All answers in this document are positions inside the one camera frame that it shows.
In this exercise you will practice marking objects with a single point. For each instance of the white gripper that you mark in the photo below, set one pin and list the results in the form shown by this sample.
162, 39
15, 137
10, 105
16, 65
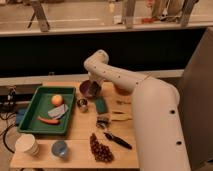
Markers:
95, 78

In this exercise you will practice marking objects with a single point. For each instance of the purple bowl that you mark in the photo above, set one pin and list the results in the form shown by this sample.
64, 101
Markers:
89, 89

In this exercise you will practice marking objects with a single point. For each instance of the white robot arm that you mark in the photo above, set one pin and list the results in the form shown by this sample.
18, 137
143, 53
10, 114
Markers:
157, 127

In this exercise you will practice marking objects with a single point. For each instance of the green sponge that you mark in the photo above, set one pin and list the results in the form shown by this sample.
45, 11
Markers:
101, 106

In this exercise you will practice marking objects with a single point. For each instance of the small metal cup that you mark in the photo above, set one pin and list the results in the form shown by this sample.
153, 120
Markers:
82, 105

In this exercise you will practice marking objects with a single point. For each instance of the yellow wooden piece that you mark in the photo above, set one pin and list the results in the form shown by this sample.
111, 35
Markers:
120, 117

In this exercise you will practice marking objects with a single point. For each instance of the small metal clip object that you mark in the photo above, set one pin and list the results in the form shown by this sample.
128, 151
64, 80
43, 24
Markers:
102, 122

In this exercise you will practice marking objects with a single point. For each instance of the orange fruit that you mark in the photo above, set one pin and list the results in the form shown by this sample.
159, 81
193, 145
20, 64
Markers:
57, 100

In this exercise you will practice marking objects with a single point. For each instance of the grey folded cloth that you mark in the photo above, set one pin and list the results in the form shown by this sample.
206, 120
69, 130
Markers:
58, 112

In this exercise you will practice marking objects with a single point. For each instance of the green plastic tray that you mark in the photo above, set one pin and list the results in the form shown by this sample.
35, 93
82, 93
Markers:
41, 104

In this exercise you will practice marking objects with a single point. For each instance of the orange carrot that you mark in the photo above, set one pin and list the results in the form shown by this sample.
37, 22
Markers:
48, 121

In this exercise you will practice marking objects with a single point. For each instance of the bunch of dark grapes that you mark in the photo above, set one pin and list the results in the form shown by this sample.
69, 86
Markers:
100, 151

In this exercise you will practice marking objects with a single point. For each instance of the blue glass cup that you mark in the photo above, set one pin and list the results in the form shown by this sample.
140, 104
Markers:
59, 149

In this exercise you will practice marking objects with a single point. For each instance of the blue object beside tray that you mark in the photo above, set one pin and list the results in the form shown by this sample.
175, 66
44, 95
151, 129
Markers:
19, 116

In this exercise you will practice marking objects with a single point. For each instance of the white paper cup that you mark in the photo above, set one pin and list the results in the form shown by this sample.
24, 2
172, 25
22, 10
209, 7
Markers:
27, 144

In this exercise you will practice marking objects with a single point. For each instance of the grey panel on right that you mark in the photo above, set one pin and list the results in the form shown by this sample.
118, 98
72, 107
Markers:
196, 102

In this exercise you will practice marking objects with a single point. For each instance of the black handled tool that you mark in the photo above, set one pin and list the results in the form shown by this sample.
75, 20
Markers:
118, 140

